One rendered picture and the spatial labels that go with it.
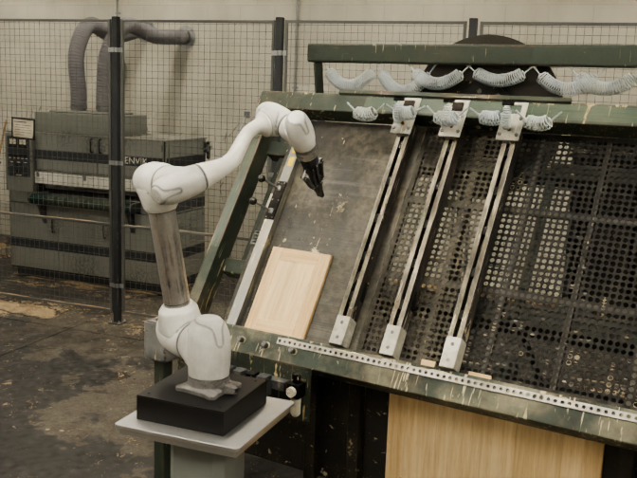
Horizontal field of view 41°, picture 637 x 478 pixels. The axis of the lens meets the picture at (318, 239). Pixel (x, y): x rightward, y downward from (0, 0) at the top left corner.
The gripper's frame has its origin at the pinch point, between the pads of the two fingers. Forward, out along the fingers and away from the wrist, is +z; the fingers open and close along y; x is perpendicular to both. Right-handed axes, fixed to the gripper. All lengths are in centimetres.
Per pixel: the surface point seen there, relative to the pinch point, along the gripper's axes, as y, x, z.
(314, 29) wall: -348, -352, 266
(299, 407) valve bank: 66, 24, 58
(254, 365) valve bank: 61, -4, 55
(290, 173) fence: -22, -43, 30
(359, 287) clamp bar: 14.7, 23.9, 35.2
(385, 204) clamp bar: -22.1, 13.6, 24.4
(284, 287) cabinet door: 26, -13, 46
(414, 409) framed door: 36, 60, 73
